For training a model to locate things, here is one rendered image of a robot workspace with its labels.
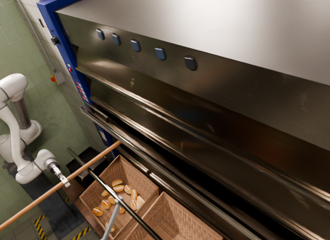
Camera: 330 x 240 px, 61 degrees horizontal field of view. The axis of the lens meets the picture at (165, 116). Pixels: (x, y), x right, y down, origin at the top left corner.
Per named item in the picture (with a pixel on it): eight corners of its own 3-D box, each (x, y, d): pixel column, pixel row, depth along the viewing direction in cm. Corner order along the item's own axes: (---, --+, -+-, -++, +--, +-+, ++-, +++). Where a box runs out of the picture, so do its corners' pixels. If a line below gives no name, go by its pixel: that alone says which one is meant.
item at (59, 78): (61, 78, 261) (56, 68, 255) (66, 81, 254) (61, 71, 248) (54, 82, 258) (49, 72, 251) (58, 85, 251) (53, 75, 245)
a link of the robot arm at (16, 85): (14, 140, 251) (34, 124, 264) (27, 149, 248) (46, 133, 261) (-12, 80, 190) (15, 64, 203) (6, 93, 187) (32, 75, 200)
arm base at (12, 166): (1, 164, 247) (-2, 159, 244) (25, 149, 256) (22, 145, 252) (6, 174, 235) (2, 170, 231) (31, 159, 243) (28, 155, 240)
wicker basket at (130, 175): (128, 173, 265) (119, 152, 248) (167, 207, 227) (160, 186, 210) (84, 207, 245) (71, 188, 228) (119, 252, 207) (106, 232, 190)
